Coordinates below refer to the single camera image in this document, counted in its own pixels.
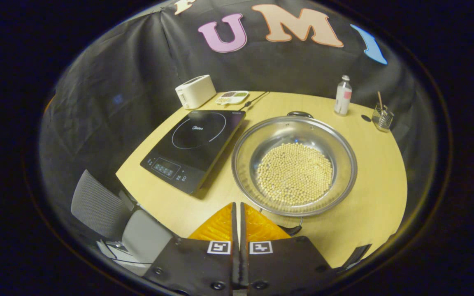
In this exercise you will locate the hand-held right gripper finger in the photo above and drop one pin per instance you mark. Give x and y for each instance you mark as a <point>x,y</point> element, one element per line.
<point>244,259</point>
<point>234,255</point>

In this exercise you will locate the stainless steel pot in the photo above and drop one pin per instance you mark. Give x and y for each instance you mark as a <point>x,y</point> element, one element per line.
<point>253,148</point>

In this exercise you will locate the black induction cooktop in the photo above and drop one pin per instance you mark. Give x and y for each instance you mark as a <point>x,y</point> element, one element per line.
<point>198,144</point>

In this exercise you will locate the pile of soybeans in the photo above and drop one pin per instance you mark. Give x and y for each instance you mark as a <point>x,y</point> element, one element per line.
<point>294,174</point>

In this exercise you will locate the grey office chair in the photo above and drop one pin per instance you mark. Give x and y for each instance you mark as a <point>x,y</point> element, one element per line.
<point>97,205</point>

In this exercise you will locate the white divided dish of beans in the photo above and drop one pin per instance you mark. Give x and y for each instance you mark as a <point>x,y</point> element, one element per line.
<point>232,98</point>

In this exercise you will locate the white countertop appliance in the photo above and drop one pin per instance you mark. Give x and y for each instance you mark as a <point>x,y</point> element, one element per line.
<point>198,91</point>

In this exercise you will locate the small black cap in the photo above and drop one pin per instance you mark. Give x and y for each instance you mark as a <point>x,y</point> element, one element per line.
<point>366,118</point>

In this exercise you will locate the clear bottle with pink label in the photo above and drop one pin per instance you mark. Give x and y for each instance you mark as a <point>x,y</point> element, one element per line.
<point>342,98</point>

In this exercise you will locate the clear glass cup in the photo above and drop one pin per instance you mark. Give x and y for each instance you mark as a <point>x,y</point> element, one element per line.
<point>383,120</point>

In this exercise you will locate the wooden stick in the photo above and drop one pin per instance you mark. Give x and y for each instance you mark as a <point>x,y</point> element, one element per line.
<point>380,100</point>

